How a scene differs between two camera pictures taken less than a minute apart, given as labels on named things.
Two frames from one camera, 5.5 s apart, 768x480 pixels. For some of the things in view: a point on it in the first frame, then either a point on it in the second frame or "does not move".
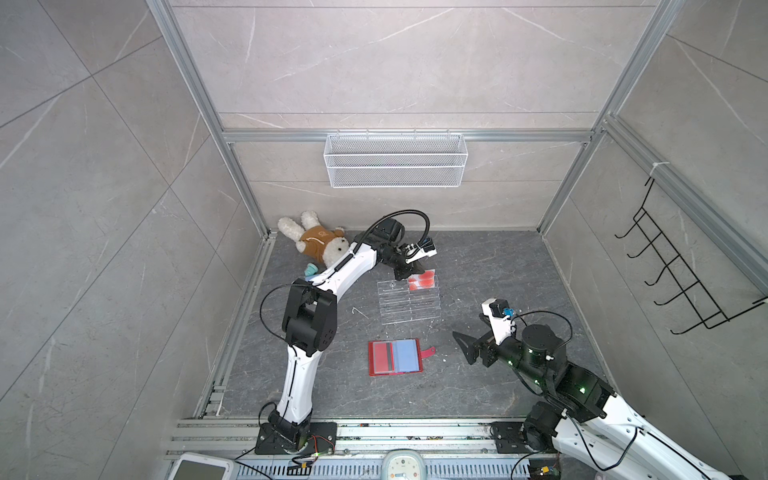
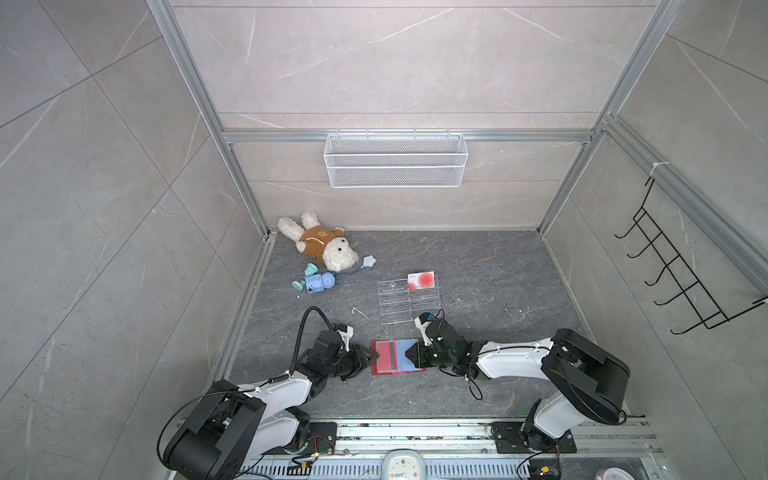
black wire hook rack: [711, 315] does not move
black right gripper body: [511, 352] -> [429, 357]
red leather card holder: [397, 356] does not move
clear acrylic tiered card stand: [400, 304] does not move
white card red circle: [423, 281] does not move
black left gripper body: [397, 260] -> [348, 365]
